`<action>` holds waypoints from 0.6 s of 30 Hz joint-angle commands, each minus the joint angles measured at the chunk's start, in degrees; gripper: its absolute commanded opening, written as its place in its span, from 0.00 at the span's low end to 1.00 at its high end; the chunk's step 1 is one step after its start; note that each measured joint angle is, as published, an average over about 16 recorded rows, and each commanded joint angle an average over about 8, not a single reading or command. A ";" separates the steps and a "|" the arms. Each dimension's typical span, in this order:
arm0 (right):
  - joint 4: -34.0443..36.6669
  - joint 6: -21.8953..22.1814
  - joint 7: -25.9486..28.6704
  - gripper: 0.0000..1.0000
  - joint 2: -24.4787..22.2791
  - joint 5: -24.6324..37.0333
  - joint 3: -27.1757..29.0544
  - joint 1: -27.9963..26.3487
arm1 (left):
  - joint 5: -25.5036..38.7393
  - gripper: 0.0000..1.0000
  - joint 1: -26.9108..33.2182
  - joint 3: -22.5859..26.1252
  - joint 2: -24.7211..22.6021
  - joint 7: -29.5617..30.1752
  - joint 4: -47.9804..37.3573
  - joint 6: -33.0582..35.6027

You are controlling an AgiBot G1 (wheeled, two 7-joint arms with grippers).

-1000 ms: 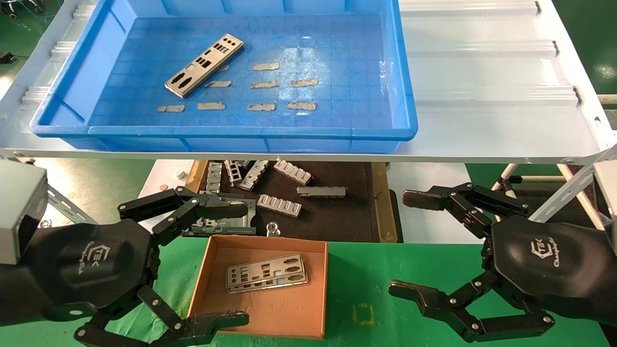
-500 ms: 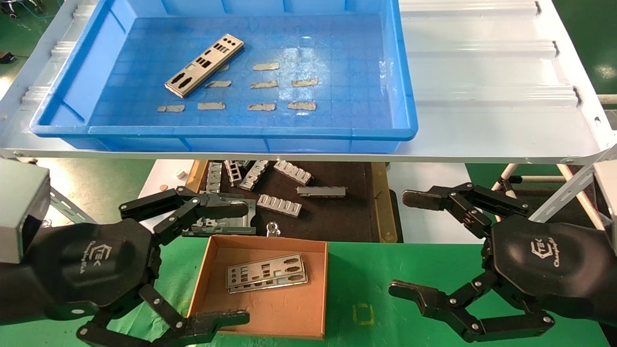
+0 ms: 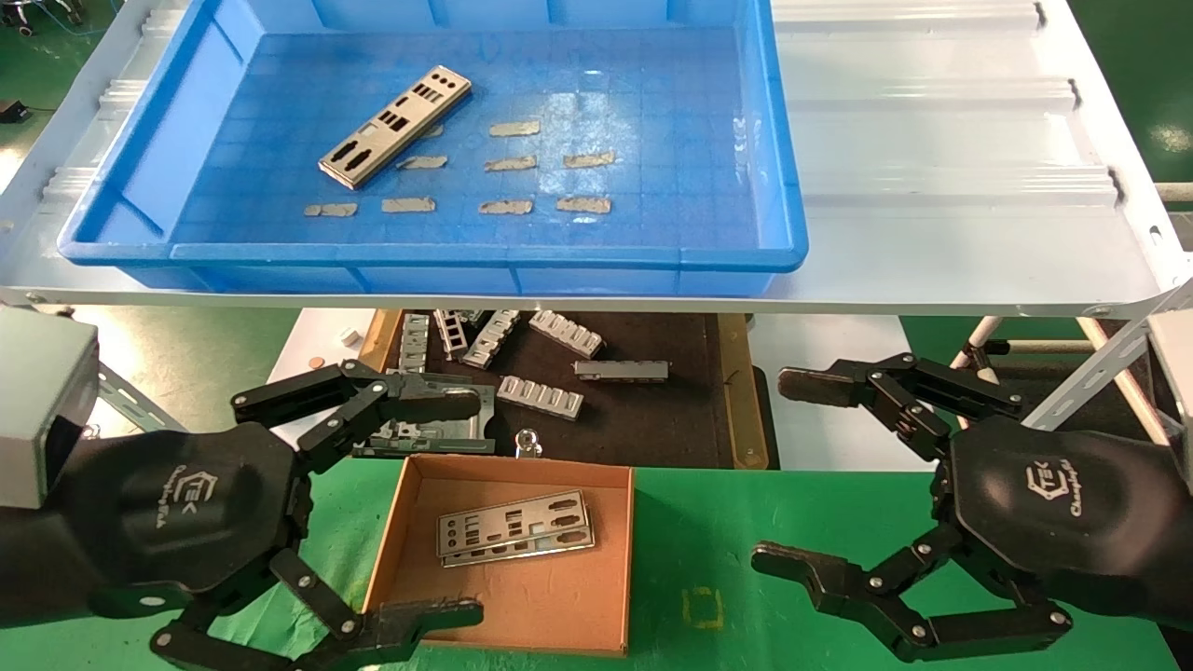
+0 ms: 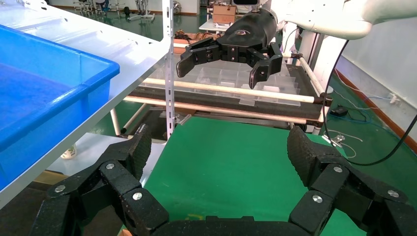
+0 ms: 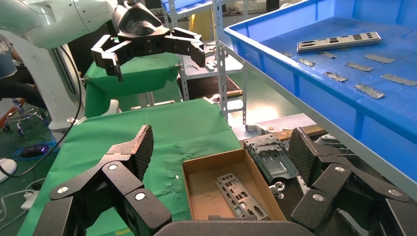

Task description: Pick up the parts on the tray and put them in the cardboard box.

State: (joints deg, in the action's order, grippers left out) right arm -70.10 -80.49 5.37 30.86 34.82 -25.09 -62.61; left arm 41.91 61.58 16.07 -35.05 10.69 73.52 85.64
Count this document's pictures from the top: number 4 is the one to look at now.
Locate background cardboard box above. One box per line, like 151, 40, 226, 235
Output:
212, 4, 238, 25

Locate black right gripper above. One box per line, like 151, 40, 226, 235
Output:
177, 9, 283, 89

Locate perforated steel shelf leg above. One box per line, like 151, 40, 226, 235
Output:
163, 0, 177, 141

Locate white cup green print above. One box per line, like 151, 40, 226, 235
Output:
60, 144, 78, 160

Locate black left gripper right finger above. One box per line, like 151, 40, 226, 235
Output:
286, 125, 417, 236

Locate blue plastic tray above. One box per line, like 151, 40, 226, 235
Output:
0, 24, 120, 193

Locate white metal shelf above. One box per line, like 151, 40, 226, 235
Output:
0, 0, 175, 209

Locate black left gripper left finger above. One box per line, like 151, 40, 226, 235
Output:
29, 123, 170, 236

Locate clear plastic organizer box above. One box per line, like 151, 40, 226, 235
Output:
140, 57, 302, 108

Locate white robot torso column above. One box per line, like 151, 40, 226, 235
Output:
298, 30, 348, 92

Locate small metal clamp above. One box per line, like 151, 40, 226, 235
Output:
322, 134, 346, 148

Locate black floor power adapter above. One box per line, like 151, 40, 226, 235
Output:
329, 106, 349, 118

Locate green table cloth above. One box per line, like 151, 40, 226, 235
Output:
143, 117, 417, 229

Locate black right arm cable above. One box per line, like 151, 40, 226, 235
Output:
321, 39, 417, 167

